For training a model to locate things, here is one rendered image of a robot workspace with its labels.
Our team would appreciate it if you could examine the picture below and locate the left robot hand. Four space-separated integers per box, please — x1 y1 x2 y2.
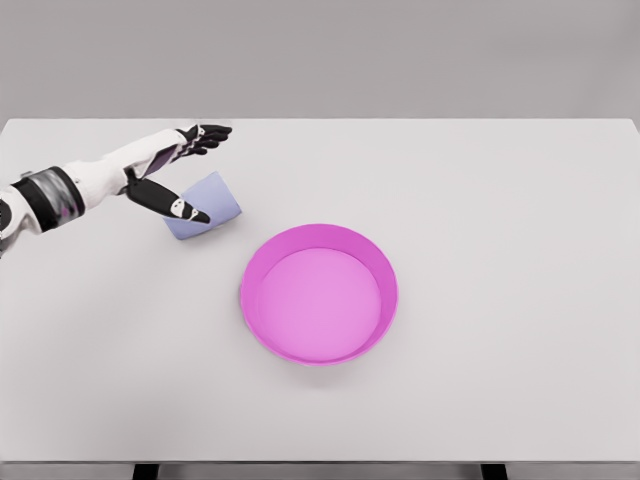
106 123 234 225

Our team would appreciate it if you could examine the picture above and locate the lavender cup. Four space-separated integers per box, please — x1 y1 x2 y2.
162 170 243 243

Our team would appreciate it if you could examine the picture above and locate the pink round plate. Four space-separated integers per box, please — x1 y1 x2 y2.
240 222 400 368

